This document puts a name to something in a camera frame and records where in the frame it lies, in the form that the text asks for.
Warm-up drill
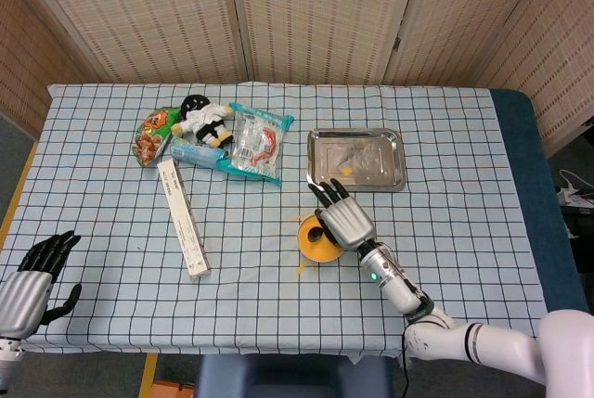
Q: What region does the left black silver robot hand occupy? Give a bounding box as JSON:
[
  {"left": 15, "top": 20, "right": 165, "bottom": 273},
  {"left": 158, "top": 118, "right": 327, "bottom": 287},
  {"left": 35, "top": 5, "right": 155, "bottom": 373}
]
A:
[{"left": 0, "top": 229, "right": 83, "bottom": 340}]

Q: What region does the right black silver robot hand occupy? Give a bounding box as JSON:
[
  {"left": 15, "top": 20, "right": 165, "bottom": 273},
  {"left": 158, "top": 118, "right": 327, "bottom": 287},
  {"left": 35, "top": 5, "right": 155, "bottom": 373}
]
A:
[{"left": 308, "top": 178, "right": 377, "bottom": 253}]

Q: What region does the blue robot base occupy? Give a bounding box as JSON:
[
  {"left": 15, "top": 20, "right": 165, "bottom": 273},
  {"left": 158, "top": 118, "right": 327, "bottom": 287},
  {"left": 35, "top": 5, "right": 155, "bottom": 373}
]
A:
[{"left": 193, "top": 353, "right": 394, "bottom": 398}]

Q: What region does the off-white bowl of orange powder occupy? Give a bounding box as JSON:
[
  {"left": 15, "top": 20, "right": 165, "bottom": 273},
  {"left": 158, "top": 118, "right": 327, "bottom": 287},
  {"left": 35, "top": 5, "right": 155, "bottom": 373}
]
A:
[{"left": 296, "top": 212, "right": 350, "bottom": 265}]

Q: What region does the stainless steel tray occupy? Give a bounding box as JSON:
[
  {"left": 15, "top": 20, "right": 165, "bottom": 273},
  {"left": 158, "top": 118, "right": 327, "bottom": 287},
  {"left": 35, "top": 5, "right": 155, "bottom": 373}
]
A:
[{"left": 306, "top": 127, "right": 407, "bottom": 193}]

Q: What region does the blue checkered tablecloth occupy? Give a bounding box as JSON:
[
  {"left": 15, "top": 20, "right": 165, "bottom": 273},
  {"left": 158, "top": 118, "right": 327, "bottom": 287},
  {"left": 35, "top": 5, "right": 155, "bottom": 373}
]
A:
[{"left": 0, "top": 81, "right": 549, "bottom": 362}]

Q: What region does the clear teal shrimp snack bag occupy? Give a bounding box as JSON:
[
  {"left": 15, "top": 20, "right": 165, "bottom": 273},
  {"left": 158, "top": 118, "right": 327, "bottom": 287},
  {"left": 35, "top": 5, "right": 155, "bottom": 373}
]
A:
[{"left": 216, "top": 100, "right": 296, "bottom": 187}]

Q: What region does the long white carton box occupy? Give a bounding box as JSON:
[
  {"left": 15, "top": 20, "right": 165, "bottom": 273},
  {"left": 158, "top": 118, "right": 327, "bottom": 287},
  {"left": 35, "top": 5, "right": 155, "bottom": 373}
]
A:
[{"left": 156, "top": 159, "right": 213, "bottom": 279}]

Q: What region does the light blue tube package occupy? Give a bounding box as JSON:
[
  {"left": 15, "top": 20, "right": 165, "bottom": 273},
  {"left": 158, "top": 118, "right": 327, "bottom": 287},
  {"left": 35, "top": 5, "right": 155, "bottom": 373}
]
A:
[{"left": 168, "top": 136, "right": 229, "bottom": 170}]

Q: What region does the orange box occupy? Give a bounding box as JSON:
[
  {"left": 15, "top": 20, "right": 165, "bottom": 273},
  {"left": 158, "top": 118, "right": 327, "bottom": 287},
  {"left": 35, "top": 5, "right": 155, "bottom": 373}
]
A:
[{"left": 151, "top": 378, "right": 197, "bottom": 398}]

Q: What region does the black white plush doll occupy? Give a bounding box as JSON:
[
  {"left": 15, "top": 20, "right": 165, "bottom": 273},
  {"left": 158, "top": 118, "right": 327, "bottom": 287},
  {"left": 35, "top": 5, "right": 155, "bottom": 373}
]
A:
[{"left": 170, "top": 94, "right": 236, "bottom": 148}]

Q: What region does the green snack bag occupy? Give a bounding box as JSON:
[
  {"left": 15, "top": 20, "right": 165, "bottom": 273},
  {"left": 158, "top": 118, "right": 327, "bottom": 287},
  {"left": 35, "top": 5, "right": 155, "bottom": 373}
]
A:
[{"left": 131, "top": 105, "right": 183, "bottom": 168}]

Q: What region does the beige woven folding screen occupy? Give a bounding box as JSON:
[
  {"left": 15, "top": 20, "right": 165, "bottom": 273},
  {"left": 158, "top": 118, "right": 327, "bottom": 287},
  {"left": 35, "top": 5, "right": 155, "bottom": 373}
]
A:
[{"left": 0, "top": 0, "right": 594, "bottom": 158}]

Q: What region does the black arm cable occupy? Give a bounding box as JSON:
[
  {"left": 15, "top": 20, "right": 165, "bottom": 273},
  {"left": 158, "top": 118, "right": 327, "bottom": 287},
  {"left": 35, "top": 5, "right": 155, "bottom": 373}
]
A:
[{"left": 398, "top": 327, "right": 412, "bottom": 398}]

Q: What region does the white cables bundle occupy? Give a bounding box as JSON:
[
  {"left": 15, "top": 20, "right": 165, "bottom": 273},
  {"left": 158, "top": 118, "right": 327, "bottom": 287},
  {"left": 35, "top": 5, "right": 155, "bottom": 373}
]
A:
[{"left": 556, "top": 168, "right": 594, "bottom": 208}]

